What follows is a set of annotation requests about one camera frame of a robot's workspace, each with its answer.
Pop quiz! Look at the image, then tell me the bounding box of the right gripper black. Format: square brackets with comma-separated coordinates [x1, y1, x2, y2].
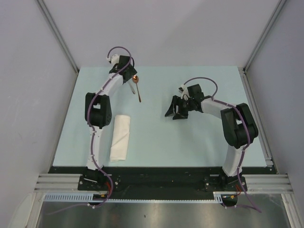
[165, 95, 195, 120]

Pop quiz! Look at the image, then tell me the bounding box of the silver fork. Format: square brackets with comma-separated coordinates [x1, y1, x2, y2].
[128, 82, 136, 94]

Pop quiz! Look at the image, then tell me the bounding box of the white cloth napkin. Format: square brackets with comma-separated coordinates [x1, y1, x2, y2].
[110, 115, 131, 162]

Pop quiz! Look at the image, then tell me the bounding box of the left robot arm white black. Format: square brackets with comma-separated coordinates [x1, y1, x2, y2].
[83, 54, 137, 190]

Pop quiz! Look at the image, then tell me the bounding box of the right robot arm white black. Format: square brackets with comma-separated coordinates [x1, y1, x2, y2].
[165, 84, 258, 190]

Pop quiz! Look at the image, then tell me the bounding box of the copper spoon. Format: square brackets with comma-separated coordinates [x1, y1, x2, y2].
[132, 75, 142, 103]

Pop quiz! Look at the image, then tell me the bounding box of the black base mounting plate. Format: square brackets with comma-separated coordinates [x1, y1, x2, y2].
[49, 166, 276, 192]

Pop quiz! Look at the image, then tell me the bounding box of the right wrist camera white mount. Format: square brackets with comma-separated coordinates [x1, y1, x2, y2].
[178, 84, 189, 100]

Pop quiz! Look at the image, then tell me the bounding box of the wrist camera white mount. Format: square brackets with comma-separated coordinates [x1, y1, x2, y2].
[106, 54, 120, 65]
[178, 84, 189, 100]

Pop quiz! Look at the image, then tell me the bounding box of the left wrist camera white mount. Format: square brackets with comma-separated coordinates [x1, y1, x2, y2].
[106, 54, 120, 65]

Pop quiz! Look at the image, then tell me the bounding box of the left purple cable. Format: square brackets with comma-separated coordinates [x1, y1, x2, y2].
[47, 47, 133, 214]

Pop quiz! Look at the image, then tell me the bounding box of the purple cable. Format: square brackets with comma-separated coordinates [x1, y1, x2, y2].
[47, 47, 133, 214]
[184, 77, 262, 213]

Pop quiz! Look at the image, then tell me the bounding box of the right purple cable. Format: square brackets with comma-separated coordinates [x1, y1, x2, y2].
[184, 77, 262, 213]

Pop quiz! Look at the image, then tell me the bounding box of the white slotted cable duct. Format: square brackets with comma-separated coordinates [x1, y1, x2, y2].
[44, 192, 237, 203]

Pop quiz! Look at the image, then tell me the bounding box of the left aluminium frame post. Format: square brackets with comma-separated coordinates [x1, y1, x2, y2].
[35, 0, 80, 75]

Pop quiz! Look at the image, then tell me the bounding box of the aluminium frame post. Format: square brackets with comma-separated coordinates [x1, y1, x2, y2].
[35, 0, 80, 75]
[244, 0, 287, 72]

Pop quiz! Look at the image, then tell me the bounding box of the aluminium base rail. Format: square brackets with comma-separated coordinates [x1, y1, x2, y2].
[34, 174, 293, 194]

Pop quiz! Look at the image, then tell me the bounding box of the right aluminium frame post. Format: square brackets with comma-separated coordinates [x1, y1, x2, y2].
[244, 0, 287, 72]

